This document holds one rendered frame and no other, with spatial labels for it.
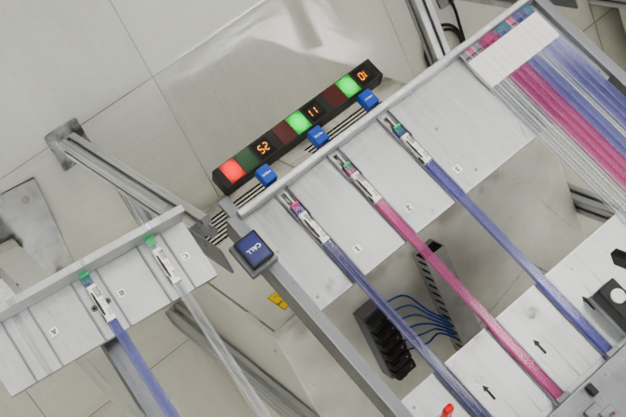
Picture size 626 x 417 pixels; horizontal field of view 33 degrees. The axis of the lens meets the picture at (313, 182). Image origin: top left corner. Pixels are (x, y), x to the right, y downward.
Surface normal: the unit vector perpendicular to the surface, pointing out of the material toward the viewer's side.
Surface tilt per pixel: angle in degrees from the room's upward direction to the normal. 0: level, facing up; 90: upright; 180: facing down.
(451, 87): 47
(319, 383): 0
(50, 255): 0
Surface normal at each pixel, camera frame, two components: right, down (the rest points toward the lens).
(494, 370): 0.07, -0.40
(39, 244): 0.53, 0.25
